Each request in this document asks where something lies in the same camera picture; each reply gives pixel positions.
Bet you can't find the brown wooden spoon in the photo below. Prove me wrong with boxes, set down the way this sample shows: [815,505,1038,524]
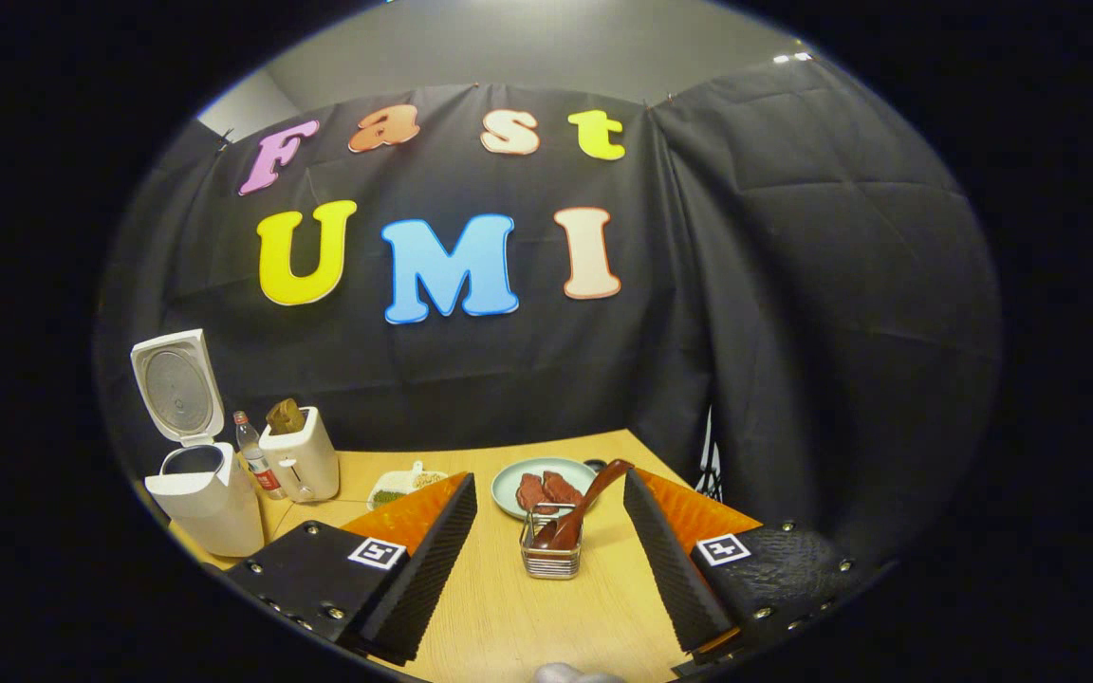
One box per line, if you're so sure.
[531,459,636,552]

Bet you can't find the pale green plate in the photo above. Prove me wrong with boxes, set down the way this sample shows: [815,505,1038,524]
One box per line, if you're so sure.
[491,457,601,522]

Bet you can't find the red meat slice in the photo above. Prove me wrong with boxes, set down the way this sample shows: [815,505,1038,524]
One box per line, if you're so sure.
[515,472,557,514]
[544,471,586,507]

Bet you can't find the metal wire chopstick holder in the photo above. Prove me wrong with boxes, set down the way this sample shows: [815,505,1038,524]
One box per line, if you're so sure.
[519,503,584,581]

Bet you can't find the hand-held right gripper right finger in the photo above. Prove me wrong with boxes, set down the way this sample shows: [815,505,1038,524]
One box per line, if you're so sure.
[622,467,894,665]

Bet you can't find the white divided grain dish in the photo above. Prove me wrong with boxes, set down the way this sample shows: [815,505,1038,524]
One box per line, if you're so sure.
[365,461,451,512]

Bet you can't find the clear bottle with red label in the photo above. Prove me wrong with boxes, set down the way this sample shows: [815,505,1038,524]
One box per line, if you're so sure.
[232,411,287,501]

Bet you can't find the brown bread slice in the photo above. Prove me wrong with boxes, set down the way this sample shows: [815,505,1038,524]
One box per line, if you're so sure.
[266,397,308,436]

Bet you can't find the black backdrop cloth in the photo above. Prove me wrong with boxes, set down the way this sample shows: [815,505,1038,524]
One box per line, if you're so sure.
[96,57,1003,570]

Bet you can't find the white toaster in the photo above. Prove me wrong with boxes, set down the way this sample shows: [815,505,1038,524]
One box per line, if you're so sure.
[258,406,342,504]

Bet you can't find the white rice cooker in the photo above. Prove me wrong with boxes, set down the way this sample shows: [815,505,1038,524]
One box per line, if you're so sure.
[130,329,267,559]

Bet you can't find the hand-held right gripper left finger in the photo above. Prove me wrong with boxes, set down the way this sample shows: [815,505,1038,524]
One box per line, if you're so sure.
[224,471,478,665]

